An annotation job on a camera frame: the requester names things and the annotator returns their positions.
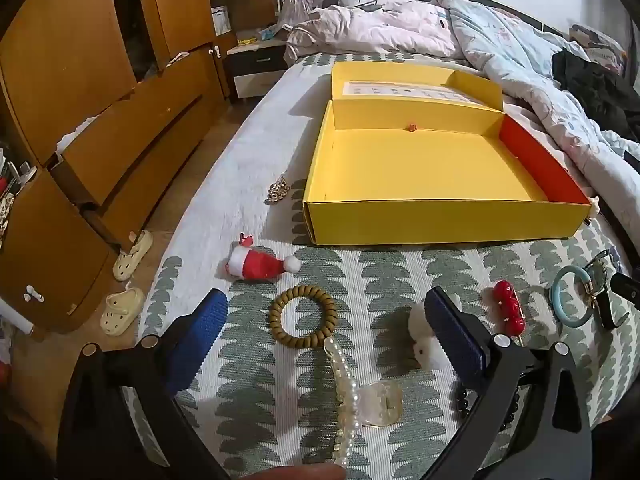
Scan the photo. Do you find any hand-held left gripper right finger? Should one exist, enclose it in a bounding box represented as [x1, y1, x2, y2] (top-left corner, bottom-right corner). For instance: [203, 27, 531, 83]
[420, 286, 593, 480]

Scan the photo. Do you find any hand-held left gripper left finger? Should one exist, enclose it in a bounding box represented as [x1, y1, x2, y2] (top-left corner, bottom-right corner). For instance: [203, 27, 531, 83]
[57, 287, 231, 480]

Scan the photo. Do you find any white fluffy rabbit hair clip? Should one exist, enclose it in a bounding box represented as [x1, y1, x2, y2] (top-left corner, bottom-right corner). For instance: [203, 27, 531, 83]
[406, 302, 451, 368]

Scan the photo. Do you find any red berry hair clip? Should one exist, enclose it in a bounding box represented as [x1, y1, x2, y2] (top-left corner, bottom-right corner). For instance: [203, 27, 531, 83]
[492, 280, 527, 346]

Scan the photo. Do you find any brown spiral hair tie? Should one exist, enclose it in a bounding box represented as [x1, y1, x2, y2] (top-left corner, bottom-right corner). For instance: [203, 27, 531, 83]
[268, 285, 339, 350]

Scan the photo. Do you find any santa hat hair clip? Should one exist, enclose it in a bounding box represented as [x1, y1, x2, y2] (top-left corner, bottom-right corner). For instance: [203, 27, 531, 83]
[223, 233, 302, 281]

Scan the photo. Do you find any light blue ring bracelet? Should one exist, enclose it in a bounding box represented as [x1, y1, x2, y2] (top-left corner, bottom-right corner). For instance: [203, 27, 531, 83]
[551, 266, 608, 326]

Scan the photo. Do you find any pearl claw hair clip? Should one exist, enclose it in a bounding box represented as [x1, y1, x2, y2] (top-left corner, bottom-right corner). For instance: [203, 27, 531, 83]
[322, 337, 403, 468]

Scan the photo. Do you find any black strap wristwatch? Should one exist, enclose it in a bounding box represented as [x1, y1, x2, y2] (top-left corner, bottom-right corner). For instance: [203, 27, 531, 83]
[580, 249, 632, 332]

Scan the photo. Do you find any yellow cardboard box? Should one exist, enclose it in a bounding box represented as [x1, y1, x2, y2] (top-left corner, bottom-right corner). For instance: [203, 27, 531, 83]
[302, 61, 592, 247]

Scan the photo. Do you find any person's left hand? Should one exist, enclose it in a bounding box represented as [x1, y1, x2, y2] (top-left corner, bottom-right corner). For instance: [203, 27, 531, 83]
[247, 464, 347, 480]

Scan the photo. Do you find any cream slipper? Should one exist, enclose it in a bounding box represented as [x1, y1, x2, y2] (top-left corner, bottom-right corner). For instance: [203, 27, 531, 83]
[100, 282, 146, 337]
[112, 230, 154, 282]

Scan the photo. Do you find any leaf print bed sheet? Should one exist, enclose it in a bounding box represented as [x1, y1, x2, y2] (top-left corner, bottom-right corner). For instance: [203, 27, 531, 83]
[137, 52, 640, 480]

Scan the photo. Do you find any wooden drawer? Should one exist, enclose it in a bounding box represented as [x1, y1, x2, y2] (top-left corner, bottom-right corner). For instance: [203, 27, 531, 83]
[47, 77, 213, 206]
[82, 97, 226, 253]

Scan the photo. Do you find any gold rhinestone hair clip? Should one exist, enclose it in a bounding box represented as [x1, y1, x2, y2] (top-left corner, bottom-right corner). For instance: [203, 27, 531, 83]
[265, 177, 292, 205]

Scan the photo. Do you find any nightstand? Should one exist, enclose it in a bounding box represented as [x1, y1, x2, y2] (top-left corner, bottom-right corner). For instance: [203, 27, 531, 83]
[227, 40, 288, 101]

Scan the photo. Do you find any black clothing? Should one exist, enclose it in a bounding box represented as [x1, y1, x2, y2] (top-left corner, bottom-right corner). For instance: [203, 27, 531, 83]
[551, 47, 640, 128]

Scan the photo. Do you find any light blue printed quilt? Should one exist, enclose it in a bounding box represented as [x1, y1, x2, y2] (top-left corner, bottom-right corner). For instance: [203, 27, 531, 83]
[432, 0, 640, 196]

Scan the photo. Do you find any pink quilt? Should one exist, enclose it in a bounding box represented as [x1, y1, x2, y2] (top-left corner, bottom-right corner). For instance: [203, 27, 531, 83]
[285, 2, 458, 58]

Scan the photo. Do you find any wooden wardrobe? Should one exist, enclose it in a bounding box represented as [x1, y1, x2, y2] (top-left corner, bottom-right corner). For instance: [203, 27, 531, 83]
[0, 0, 236, 336]

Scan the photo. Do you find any patterned pillow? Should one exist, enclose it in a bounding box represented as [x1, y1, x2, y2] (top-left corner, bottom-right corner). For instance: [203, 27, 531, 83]
[567, 22, 628, 76]

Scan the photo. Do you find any clear plastic bag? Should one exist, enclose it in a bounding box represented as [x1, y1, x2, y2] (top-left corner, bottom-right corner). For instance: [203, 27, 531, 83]
[277, 0, 328, 31]

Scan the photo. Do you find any black bead bracelet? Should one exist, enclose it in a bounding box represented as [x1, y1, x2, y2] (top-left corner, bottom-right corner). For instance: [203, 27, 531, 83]
[454, 382, 473, 418]

